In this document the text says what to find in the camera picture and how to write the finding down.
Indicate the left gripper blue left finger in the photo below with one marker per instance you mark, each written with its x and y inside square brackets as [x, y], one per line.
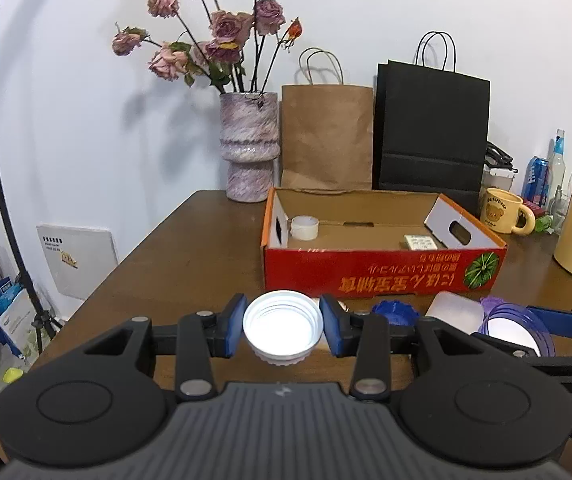
[224, 329]

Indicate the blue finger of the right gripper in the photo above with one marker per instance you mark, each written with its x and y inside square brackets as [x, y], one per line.
[558, 323]

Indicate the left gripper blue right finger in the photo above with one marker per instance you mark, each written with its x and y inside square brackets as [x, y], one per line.
[342, 329]

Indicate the white plastic lid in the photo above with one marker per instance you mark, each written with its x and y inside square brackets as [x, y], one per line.
[283, 327]

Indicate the white translucent plastic box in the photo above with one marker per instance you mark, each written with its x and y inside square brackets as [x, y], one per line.
[458, 311]

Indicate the blue bottle cap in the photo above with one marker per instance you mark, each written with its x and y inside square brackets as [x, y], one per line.
[397, 313]

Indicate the orange cardboard box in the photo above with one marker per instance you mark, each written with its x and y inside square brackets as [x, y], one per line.
[360, 250]

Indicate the red small box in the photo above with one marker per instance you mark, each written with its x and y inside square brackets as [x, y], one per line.
[537, 210]

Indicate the clear tape roll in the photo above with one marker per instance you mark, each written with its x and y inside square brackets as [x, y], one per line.
[304, 228]

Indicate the yellow bear mug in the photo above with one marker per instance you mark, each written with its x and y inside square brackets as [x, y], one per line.
[506, 213]

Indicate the blue soda can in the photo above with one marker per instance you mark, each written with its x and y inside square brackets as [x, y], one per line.
[535, 188]

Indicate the clear glass bottle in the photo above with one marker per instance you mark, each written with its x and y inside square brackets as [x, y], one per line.
[556, 167]

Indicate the clear plastic container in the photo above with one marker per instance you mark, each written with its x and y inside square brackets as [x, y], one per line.
[499, 170]

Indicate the purple ceramic vase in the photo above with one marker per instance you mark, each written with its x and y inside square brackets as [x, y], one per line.
[249, 142]

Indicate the brown paper bag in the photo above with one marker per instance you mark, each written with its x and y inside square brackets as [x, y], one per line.
[327, 131]

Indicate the blue white package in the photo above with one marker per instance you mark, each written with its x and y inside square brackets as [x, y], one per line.
[16, 318]

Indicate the black paper bag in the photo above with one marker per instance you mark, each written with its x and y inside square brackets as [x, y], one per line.
[430, 127]

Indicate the dried pink rose bouquet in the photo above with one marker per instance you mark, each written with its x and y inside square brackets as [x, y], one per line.
[229, 58]

